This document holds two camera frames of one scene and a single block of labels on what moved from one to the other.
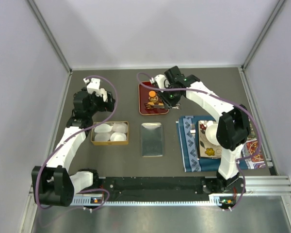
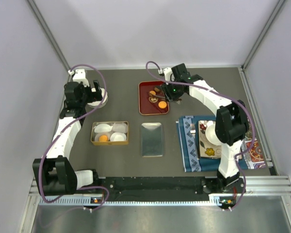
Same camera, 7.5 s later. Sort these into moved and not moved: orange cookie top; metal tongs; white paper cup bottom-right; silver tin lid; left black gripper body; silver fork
Moved: left black gripper body; metal tongs
Not moved: silver fork; silver tin lid; orange cookie top; white paper cup bottom-right
